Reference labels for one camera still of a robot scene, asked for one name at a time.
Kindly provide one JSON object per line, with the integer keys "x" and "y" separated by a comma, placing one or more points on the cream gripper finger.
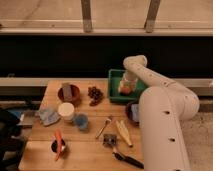
{"x": 122, "y": 85}

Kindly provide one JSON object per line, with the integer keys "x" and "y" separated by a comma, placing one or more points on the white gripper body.
{"x": 130, "y": 79}

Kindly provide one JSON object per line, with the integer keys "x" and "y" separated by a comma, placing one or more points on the orange apple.
{"x": 125, "y": 90}

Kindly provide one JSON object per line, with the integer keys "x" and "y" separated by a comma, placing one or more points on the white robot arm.
{"x": 162, "y": 105}

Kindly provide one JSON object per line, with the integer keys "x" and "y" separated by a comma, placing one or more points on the blue plastic cup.
{"x": 81, "y": 122}

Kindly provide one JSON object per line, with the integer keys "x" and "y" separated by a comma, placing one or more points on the white cylindrical cup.
{"x": 66, "y": 111}

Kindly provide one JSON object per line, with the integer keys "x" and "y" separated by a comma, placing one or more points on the small black cup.
{"x": 54, "y": 146}

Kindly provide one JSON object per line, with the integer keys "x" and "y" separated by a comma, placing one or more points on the green plastic tray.
{"x": 114, "y": 78}

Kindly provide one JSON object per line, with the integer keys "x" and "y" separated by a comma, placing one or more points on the light blue sponge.
{"x": 135, "y": 114}

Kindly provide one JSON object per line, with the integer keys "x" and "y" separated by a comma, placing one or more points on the bunch of dark grapes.
{"x": 96, "y": 95}

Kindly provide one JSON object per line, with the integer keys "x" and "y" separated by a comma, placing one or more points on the brown bowl right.
{"x": 129, "y": 113}

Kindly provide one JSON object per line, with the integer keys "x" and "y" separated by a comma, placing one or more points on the brown bowl with grey sponge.
{"x": 75, "y": 95}

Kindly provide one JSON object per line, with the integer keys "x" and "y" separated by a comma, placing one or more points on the grey sponge block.
{"x": 67, "y": 92}

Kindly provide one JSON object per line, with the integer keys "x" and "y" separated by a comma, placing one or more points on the grey blue cloth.
{"x": 48, "y": 116}

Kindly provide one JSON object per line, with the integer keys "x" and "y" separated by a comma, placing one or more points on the orange carrot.
{"x": 58, "y": 138}

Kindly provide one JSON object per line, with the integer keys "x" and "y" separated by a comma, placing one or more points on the black chair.
{"x": 9, "y": 130}

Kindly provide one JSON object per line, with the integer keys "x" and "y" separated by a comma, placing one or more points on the black handled brush tool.
{"x": 110, "y": 140}

